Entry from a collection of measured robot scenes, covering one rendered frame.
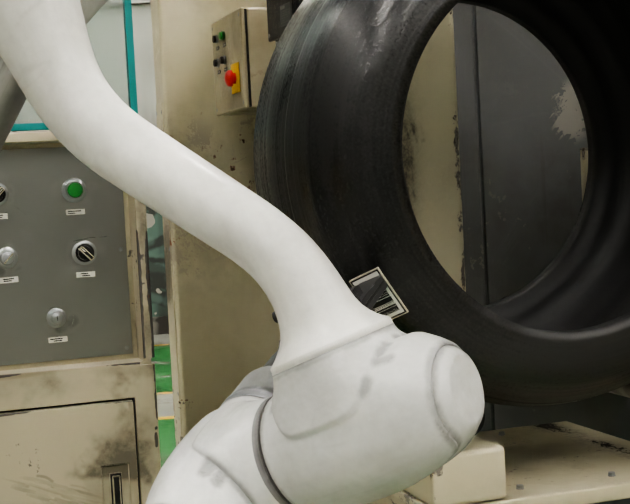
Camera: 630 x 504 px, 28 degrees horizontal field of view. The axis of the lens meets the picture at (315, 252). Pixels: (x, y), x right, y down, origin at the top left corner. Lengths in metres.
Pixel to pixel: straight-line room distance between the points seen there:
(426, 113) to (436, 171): 0.08
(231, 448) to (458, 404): 0.19
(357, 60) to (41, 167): 0.81
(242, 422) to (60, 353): 1.06
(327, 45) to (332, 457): 0.56
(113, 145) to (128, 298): 1.03
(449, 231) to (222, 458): 0.84
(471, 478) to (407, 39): 0.48
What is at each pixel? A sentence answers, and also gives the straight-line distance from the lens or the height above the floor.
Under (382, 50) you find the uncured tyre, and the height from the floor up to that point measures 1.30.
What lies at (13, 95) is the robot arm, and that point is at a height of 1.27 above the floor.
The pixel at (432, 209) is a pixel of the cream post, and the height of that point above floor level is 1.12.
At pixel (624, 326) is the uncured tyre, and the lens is 1.45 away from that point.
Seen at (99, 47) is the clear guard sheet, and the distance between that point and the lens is 2.03.
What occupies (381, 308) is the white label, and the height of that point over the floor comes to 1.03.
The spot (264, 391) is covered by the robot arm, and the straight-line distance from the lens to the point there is 1.08.
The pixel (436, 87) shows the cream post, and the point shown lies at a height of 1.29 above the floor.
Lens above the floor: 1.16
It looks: 3 degrees down
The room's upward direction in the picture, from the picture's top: 3 degrees counter-clockwise
